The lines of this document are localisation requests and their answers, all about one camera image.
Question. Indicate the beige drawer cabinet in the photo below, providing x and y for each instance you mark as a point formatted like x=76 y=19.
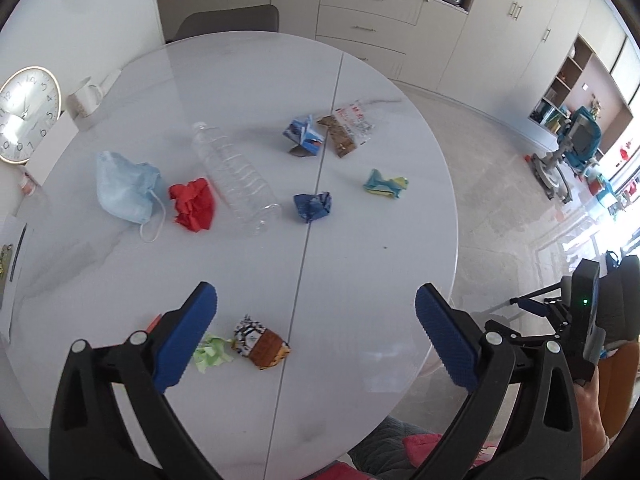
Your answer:
x=370 y=15

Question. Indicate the beige tall cabinet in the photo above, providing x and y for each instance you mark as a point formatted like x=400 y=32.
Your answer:
x=515 y=35

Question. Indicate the clear plastic bottle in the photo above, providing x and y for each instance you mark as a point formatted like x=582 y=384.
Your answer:
x=232 y=180

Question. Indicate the blue white carton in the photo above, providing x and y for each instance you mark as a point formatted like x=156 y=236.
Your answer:
x=302 y=137

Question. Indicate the open shelf unit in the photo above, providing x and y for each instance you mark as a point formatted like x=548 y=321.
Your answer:
x=565 y=80

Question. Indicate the white mug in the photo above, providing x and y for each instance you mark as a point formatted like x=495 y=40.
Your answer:
x=82 y=100

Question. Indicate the grey floor stand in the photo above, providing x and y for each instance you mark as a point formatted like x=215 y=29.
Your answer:
x=550 y=172

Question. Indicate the pink garment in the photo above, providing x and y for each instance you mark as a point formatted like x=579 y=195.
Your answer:
x=425 y=445

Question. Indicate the grey quilted pants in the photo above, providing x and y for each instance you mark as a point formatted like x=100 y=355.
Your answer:
x=385 y=440

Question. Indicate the green paper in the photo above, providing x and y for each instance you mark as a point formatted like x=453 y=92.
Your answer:
x=214 y=354

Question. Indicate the clear brown snack bag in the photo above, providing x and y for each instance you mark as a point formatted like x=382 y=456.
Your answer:
x=345 y=132

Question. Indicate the black pen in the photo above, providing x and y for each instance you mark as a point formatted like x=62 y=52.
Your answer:
x=18 y=252

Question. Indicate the cardboard box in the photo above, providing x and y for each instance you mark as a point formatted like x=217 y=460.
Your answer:
x=622 y=385

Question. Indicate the white paper sheet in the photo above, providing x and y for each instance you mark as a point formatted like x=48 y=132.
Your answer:
x=10 y=300

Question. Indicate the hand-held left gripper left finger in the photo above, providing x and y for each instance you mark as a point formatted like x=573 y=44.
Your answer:
x=187 y=332

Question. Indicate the red paper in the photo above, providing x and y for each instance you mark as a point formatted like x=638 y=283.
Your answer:
x=192 y=205

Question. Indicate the gold rimmed round clock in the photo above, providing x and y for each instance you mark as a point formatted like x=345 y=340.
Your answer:
x=25 y=115

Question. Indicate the person's right hand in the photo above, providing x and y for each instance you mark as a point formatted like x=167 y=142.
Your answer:
x=591 y=410

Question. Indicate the brown patterned wrapper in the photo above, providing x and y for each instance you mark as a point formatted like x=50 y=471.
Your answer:
x=262 y=347

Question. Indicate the teal yellow crumpled paper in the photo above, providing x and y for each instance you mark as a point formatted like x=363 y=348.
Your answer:
x=385 y=184

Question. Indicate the white box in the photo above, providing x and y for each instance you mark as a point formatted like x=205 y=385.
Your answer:
x=52 y=147

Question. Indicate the dark blue paper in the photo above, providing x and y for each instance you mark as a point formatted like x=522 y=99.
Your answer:
x=312 y=206

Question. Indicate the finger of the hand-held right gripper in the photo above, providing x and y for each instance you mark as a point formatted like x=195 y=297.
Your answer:
x=542 y=336
x=535 y=306

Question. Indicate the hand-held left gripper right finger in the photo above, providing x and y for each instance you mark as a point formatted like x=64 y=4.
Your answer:
x=445 y=340

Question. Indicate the blue face mask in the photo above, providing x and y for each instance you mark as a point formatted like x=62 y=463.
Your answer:
x=125 y=187

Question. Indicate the white power strip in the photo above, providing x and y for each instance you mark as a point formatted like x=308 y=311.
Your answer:
x=111 y=78

